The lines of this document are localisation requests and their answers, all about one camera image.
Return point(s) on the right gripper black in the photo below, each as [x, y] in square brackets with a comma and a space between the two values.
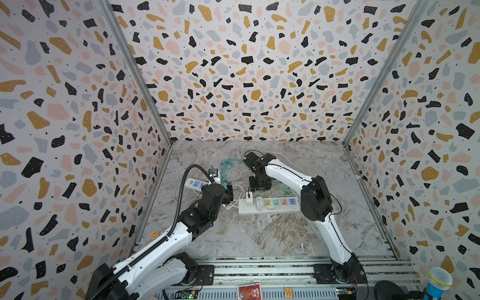
[265, 186]

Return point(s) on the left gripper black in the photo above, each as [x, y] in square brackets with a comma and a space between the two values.
[228, 194]

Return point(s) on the white rectangular charger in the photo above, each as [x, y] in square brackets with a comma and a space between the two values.
[259, 203]

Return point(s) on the white square charger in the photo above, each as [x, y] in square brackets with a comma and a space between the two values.
[249, 199]

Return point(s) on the large colourful power strip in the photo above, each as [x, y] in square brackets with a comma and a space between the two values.
[272, 206]

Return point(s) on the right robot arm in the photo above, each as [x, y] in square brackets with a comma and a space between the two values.
[315, 204]

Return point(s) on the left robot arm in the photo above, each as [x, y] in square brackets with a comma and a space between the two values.
[163, 263]

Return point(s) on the small white blue power strip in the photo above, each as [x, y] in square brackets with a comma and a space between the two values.
[195, 184]

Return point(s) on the red snack packet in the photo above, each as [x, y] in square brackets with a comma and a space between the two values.
[249, 292]

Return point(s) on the small yellow tag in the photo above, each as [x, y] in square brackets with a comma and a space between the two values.
[288, 293]

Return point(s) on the black round object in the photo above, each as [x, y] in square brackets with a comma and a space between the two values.
[388, 290]

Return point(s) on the blue toy microphone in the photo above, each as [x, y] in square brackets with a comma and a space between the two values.
[438, 281]

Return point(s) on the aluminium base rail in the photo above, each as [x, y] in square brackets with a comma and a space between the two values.
[308, 277]

